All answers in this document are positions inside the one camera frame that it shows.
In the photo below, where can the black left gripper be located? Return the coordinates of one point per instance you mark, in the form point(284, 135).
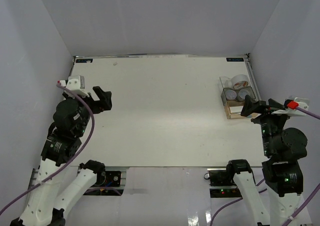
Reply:
point(105, 99)

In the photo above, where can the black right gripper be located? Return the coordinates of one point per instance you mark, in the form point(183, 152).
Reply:
point(250, 106)

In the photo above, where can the clear cup of paperclips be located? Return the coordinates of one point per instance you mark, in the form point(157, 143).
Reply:
point(230, 94)

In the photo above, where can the large clear tape roll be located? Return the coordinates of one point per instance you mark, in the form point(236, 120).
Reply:
point(240, 81)

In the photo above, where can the small clear tape roll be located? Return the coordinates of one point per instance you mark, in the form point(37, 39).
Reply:
point(228, 84)

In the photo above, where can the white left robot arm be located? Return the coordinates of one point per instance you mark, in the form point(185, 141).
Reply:
point(46, 205)

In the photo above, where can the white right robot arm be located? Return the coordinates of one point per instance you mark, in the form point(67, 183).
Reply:
point(282, 174)

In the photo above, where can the clear tiered desk organizer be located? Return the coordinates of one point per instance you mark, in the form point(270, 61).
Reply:
point(232, 108)

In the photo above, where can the blue label sticker right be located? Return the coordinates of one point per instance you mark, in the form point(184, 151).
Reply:
point(234, 59)

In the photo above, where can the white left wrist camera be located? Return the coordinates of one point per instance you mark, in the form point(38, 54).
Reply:
point(76, 84)

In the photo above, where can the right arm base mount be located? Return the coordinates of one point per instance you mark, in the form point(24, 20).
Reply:
point(221, 185)

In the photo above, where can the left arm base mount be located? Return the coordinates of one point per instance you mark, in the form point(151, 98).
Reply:
point(108, 184)

